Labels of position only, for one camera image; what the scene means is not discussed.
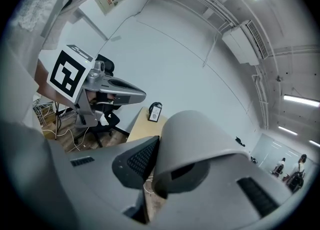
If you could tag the black office chair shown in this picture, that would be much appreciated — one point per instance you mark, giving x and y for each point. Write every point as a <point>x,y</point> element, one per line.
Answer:
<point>110,121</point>

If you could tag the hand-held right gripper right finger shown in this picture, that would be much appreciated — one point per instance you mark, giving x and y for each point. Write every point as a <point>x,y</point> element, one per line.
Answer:
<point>220,199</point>

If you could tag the person's light lace shirt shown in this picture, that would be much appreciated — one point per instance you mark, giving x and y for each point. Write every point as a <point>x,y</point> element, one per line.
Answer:
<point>45,1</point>

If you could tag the white air conditioner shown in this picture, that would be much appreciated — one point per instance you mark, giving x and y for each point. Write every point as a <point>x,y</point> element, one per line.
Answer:
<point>246,42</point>

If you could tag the grey plastic cup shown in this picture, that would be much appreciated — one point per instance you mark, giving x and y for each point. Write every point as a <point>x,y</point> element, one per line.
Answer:
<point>192,136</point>

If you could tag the long ceiling light tube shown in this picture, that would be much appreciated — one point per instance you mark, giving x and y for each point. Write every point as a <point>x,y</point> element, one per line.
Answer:
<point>301,100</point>
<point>315,143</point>
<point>287,130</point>

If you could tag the black stand pole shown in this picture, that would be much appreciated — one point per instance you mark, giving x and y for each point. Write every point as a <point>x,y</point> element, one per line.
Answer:
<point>56,121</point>

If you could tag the small black wall fixture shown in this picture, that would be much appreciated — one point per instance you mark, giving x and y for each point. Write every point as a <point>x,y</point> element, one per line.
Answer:
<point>239,141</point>

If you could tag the black device behind card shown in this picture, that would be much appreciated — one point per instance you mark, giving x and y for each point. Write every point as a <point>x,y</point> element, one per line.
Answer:
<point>156,104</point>

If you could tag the small white sign card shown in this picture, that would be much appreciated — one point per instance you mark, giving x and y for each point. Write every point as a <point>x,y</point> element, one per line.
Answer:
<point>154,114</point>

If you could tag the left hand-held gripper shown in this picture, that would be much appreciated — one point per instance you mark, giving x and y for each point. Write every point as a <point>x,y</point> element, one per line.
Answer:
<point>66,72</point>

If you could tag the light wooden table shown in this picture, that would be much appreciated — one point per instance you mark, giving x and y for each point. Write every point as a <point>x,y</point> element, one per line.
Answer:
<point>145,130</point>

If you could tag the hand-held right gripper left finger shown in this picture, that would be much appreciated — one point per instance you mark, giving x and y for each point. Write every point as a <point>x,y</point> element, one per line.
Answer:
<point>82,186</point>

